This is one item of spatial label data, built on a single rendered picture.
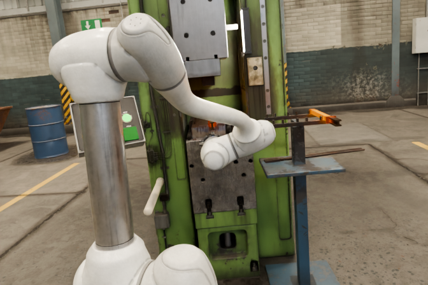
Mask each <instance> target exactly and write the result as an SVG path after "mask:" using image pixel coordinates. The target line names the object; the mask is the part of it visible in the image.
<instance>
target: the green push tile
mask: <svg viewBox="0 0 428 285"><path fill-rule="evenodd" d="M123 131H124V140H125V142H126V141H133V140H137V139H139V136H138V131H137V128H136V127H127V128H123Z"/></svg>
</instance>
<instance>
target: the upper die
mask: <svg viewBox="0 0 428 285"><path fill-rule="evenodd" d="M185 69H186V72H187V78H197V77H205V76H218V75H221V71H220V59H206V60H192V61H185Z"/></svg>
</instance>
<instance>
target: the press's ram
mask: <svg viewBox="0 0 428 285"><path fill-rule="evenodd" d="M169 8H170V14H171V26H172V32H173V41H174V42H175V45H176V47H177V48H178V50H179V52H180V54H181V56H182V60H183V63H185V61H192V60H206V59H214V58H215V57H216V59H226V58H227V57H228V49H227V33H226V31H230V30H238V25H237V24H231V25H226V24H225V9H224V0H169Z"/></svg>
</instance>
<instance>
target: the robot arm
mask: <svg viewBox="0 0 428 285"><path fill-rule="evenodd" d="M48 63H49V67H50V71H51V73H52V75H53V76H54V78H55V79H56V80H57V81H58V82H59V83H61V84H62V85H64V86H66V88H67V90H68V91H69V93H70V95H71V98H72V99H73V100H74V102H75V103H76V104H78V103H79V109H80V119H81V125H82V136H83V146H84V152H85V162H86V168H87V178H88V184H89V194H90V204H91V210H92V220H93V226H94V236H95V242H94V243H93V245H91V247H90V249H89V250H88V252H87V255H86V259H85V260H84V261H83V262H82V264H81V265H80V266H79V267H78V270H77V271H76V274H75V278H74V281H73V285H218V284H217V278H216V276H215V272H214V270H213V267H212V266H211V263H210V261H209V259H208V258H207V256H206V255H205V254H204V252H203V251H202V250H200V249H199V248H197V247H196V246H193V245H190V244H179V245H175V246H173V247H170V248H167V249H166V250H164V251H163V252H162V253H161V254H160V255H159V256H158V257H157V258H156V260H151V257H150V255H149V253H148V251H147V249H146V247H145V244H144V242H143V240H142V239H141V238H140V237H138V236H137V235H136V234H135V233H134V228H133V222H132V210H131V198H130V191H129V180H128V173H127V161H126V155H125V143H124V131H123V125H122V113H121V107H120V100H122V99H123V97H124V94H125V88H126V86H127V82H128V81H135V82H143V83H147V82H149V84H151V86H152V87H153V88H154V89H155V90H156V91H158V93H160V94H161V95H162V96H163V97H164V98H165V99H166V100H167V101H168V102H169V103H170V104H172V105H173V106H174V107H175V108H176V109H177V110H179V111H181V112H182V113H184V114H186V115H189V116H192V117H194V118H199V119H203V120H209V121H213V122H219V123H224V124H228V125H233V126H234V128H233V130H232V132H231V133H229V134H226V135H224V136H222V135H220V134H219V135H216V134H214V132H211V134H209V137H208V136H205V137H204V138H202V139H201V140H200V141H199V146H203V147H202V148H201V160H202V162H203V164H204V166H205V167H206V168H207V169H209V170H220V169H223V168H224V167H225V166H226V165H228V164H229V163H231V162H232V161H234V160H236V159H238V158H241V157H244V156H248V155H251V154H254V153H256V152H258V151H260V150H262V149H264V148H266V147H268V146H269V145H270V144H271V143H272V142H273V141H274V139H275V137H276V132H275V128H274V127H273V124H272V123H270V122H268V121H266V120H258V121H257V120H254V119H252V118H250V117H249V116H247V115H246V114H244V113H243V112H241V111H238V110H236V109H233V108H228V107H226V106H223V105H219V104H216V103H214V102H210V101H206V100H204V99H200V98H198V97H196V96H195V95H194V94H193V93H192V92H191V90H190V86H189V81H188V78H187V72H186V69H185V66H184V63H183V60H182V56H181V54H180V52H179V50H178V48H177V47H176V45H175V42H174V41H173V39H172V38H171V36H170V35H169V34H168V32H167V31H166V30H165V28H163V26H161V24H160V23H158V21H156V20H155V19H154V18H152V17H151V16H150V15H147V14H145V13H134V14H132V15H129V16H128V17H125V18H124V19H123V21H121V23H120V24H119V25H118V27H103V28H97V29H90V30H86V31H81V32H76V33H74V34H71V35H68V36H66V37H65V38H63V39H62V40H60V41H59V42H58V43H56V44H55V45H54V46H53V47H52V49H51V50H50V54H49V59H48Z"/></svg>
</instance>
